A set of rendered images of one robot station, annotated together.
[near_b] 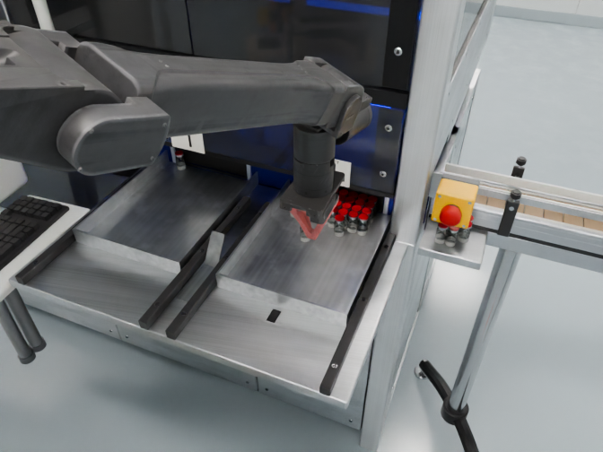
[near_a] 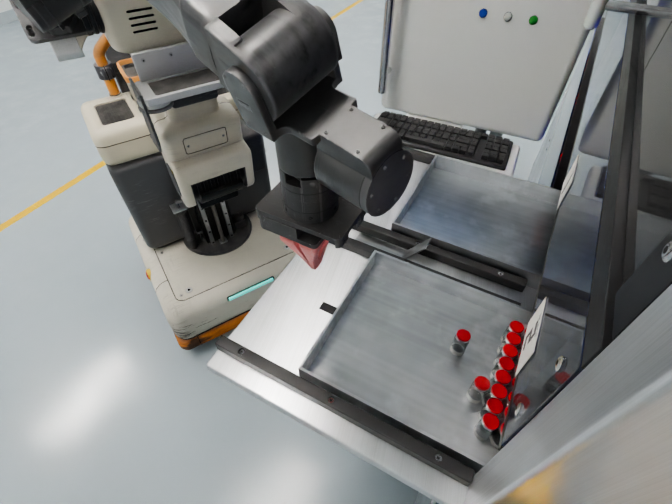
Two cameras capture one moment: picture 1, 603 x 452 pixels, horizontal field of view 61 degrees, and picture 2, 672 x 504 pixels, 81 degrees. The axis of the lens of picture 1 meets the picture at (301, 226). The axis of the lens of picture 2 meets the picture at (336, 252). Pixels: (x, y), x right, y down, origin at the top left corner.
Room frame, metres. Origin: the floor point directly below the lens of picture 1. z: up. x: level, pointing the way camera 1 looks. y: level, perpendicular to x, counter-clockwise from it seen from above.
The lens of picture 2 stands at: (0.67, -0.33, 1.44)
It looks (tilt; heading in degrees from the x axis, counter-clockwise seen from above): 48 degrees down; 96
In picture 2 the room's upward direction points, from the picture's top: straight up
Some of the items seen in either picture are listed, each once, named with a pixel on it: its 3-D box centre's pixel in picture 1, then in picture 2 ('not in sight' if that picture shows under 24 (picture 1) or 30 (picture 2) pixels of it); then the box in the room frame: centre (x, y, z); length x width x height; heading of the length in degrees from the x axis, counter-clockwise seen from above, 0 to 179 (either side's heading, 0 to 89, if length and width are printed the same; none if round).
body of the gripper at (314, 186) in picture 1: (313, 176); (310, 190); (0.61, -0.02, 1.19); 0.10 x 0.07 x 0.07; 157
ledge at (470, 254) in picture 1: (454, 238); not in sight; (0.84, -0.33, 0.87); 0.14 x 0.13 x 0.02; 157
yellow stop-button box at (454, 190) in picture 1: (455, 201); not in sight; (0.81, -0.30, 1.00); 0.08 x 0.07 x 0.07; 157
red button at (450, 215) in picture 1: (450, 214); not in sight; (0.77, -0.28, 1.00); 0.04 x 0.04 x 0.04; 67
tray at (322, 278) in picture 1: (313, 243); (440, 352); (0.80, -0.02, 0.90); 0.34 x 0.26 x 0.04; 157
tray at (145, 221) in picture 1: (172, 204); (494, 217); (0.93, 0.29, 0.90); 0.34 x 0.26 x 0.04; 157
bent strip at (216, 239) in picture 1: (201, 265); (390, 240); (0.72, 0.19, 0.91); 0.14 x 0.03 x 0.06; 156
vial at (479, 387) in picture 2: (339, 225); (478, 389); (0.84, -0.08, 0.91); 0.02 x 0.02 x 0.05
